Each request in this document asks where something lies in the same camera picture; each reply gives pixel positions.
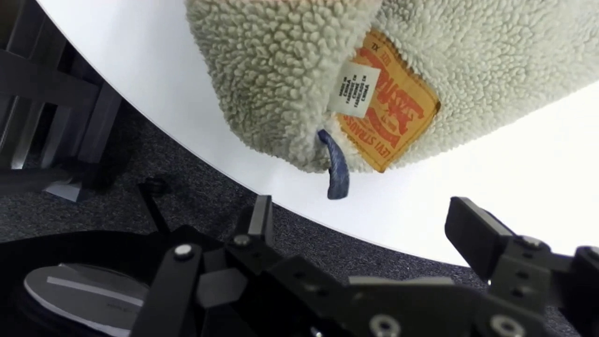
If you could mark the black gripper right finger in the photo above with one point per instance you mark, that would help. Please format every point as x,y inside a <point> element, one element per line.
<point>519,269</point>

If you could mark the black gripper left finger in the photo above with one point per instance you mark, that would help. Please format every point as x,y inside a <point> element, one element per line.
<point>272,280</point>

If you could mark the black office chair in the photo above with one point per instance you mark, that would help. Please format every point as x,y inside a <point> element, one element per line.
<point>119,286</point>

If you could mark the denim coat with sherpa lining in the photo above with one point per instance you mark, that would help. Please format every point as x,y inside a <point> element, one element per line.
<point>371,85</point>

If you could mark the white round table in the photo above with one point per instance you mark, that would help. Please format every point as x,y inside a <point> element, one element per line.
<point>540,175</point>

